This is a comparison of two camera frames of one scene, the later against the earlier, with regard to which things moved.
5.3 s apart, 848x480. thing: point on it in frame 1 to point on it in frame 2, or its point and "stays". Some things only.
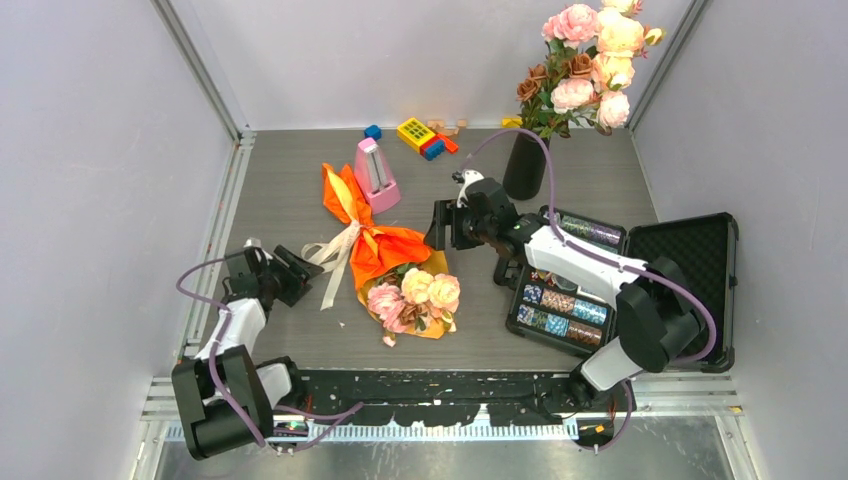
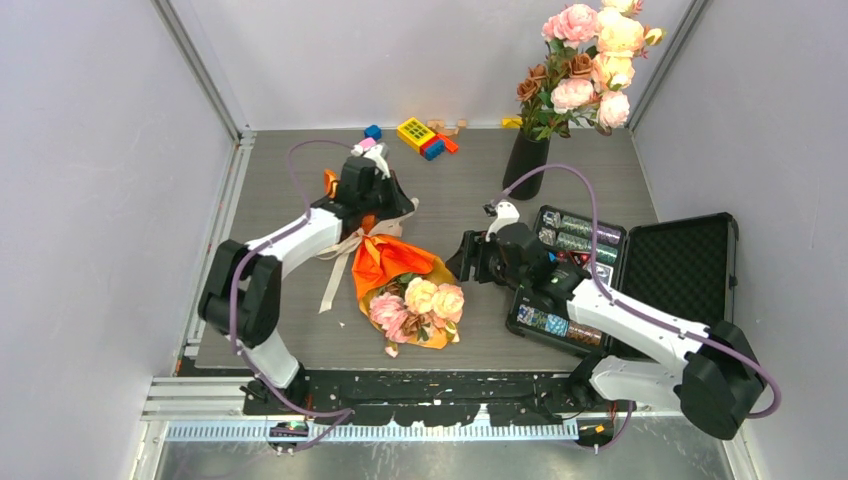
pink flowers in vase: [590, 61] stays
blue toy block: [373, 131] stays
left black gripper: [297, 274] to [398, 202]
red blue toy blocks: [434, 148] stays
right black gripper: [443, 215] to [472, 252]
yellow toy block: [414, 133] stays
